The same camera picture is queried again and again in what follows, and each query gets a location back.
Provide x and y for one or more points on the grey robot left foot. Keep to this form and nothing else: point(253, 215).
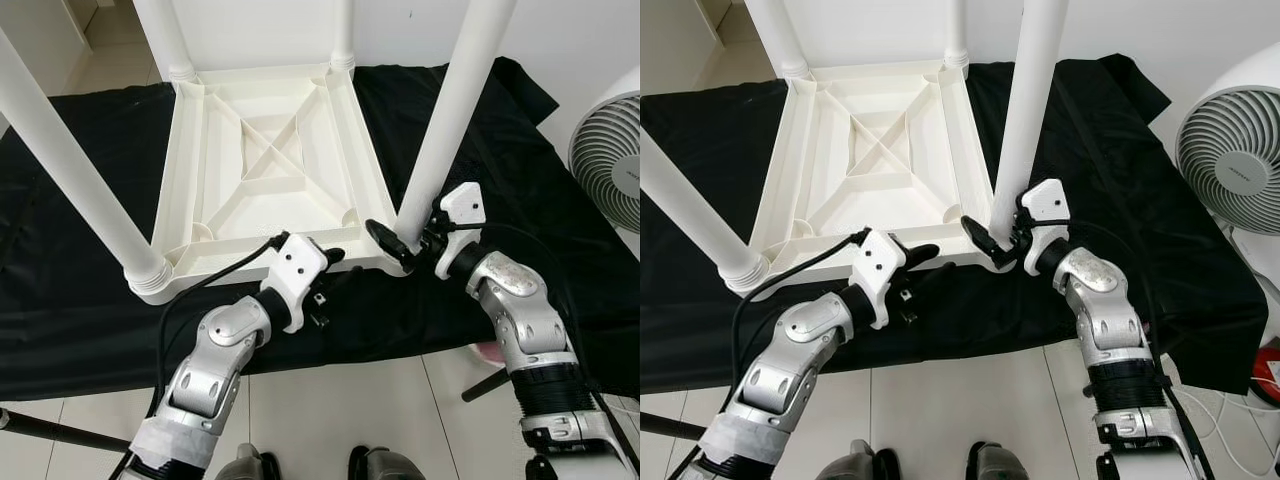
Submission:
point(850, 465)
point(248, 465)

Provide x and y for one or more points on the pink plastic part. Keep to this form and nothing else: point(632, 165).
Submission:
point(490, 352)

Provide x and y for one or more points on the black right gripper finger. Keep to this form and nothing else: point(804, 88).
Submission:
point(980, 236)
point(385, 238)

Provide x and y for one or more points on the grey robot foot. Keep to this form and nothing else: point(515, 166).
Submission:
point(995, 462)
point(380, 465)
point(850, 465)
point(248, 465)

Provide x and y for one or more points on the black cloth table cover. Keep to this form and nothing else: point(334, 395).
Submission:
point(1180, 280)
point(560, 300)

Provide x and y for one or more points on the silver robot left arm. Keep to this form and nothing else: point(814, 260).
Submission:
point(215, 350)
point(810, 330)

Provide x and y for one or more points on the grey robot right foot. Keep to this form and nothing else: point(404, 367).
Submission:
point(995, 462)
point(380, 465)

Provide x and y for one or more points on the white plastic table top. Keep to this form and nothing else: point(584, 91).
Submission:
point(210, 180)
point(815, 190)

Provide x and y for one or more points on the white standing fan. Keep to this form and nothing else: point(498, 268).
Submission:
point(605, 150)
point(1230, 150)

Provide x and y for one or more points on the white door frame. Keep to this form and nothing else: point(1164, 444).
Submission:
point(78, 20)

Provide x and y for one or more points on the white plastic table leg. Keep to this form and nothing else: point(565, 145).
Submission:
point(690, 210)
point(165, 35)
point(70, 170)
point(957, 30)
point(343, 30)
point(455, 110)
point(780, 35)
point(1030, 100)

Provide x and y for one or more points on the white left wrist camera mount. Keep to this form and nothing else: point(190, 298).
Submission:
point(880, 258)
point(298, 262)

